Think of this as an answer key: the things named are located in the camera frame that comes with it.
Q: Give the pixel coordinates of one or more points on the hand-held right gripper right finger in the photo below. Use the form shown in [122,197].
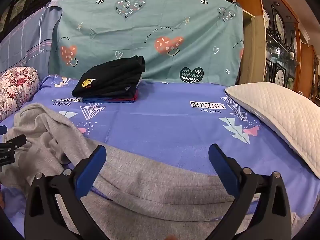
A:
[221,165]

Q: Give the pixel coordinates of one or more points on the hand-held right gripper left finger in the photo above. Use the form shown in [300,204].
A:
[93,163]

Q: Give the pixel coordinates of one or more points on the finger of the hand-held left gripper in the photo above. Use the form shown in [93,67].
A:
[15,141]
[2,130]

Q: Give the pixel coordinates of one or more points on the grey sweatshirt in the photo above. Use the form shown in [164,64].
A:
[150,180]

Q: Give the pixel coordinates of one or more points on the floral bolster pillow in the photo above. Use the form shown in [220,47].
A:
[17,90]

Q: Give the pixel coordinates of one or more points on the blue printed bed sheet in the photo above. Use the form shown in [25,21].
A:
[162,122]

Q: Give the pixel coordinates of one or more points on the red folded garment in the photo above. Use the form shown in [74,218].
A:
[130,97]

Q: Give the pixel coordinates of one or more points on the white quilted pillow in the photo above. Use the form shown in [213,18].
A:
[280,110]

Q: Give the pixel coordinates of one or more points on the stack of folded dark clothes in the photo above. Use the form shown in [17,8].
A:
[110,80]

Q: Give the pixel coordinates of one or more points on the grey plaid sheet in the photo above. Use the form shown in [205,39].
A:
[25,45]

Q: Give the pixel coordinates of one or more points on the decorative plate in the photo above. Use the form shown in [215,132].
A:
[279,77]
[280,26]

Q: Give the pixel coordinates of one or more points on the teal heart printed sheet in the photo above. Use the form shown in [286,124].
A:
[150,20]

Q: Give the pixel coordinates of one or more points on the wooden glass display cabinet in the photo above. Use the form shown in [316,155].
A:
[250,0]

